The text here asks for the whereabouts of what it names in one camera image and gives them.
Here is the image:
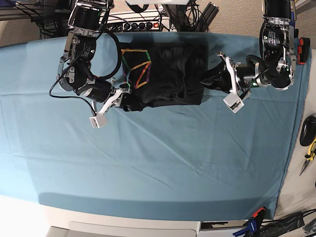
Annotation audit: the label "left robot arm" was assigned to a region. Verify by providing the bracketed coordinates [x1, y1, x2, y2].
[200, 0, 296, 99]

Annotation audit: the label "yellow handled pliers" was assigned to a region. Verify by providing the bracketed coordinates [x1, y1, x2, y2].
[299, 138, 316, 176]

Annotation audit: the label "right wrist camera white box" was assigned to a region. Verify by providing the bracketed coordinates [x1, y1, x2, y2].
[89, 114, 107, 128]

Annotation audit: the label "blue table cloth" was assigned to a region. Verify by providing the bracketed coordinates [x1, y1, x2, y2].
[0, 38, 311, 221]

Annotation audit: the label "orange blue clamp bottom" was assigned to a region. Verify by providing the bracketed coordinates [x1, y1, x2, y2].
[233, 206, 267, 237]

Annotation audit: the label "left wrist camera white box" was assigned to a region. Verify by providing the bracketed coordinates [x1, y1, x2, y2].
[223, 92, 244, 114]

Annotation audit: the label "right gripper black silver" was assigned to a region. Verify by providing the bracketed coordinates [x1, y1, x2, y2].
[76, 78, 144, 115]

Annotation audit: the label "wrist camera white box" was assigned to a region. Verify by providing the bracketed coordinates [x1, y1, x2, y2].
[89, 114, 107, 128]
[223, 92, 244, 114]

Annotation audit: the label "black aluminium extrusion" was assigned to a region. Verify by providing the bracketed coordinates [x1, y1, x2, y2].
[196, 2, 219, 32]

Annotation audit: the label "orange black clamp top right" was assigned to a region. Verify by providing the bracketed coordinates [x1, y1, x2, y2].
[297, 37, 311, 65]

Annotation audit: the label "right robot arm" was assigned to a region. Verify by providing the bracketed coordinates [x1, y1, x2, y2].
[55, 0, 144, 116]

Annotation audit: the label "black computer mouse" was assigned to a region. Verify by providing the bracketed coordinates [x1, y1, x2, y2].
[300, 116, 316, 147]

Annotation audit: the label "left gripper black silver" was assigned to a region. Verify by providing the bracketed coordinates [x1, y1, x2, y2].
[201, 51, 262, 100]

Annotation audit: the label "black T-shirt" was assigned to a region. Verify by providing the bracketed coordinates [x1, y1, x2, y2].
[120, 40, 233, 112]

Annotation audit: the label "black power strip red switch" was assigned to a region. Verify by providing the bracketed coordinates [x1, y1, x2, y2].
[108, 22, 161, 33]

